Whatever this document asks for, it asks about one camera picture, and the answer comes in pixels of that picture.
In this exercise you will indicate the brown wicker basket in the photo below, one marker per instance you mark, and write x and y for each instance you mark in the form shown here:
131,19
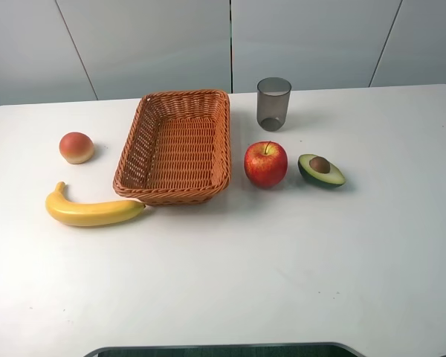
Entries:
177,151

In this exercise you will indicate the round bread bun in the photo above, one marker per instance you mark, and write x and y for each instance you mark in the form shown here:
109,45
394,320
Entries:
76,147

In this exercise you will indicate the halved avocado with pit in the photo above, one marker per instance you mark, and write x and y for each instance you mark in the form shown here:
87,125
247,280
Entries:
319,171

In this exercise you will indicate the yellow banana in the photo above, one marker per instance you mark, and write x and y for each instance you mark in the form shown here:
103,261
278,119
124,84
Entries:
89,215

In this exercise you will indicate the red apple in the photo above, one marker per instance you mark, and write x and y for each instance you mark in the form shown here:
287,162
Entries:
265,164

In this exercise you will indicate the grey translucent plastic cup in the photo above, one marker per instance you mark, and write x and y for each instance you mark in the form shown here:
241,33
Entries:
273,94

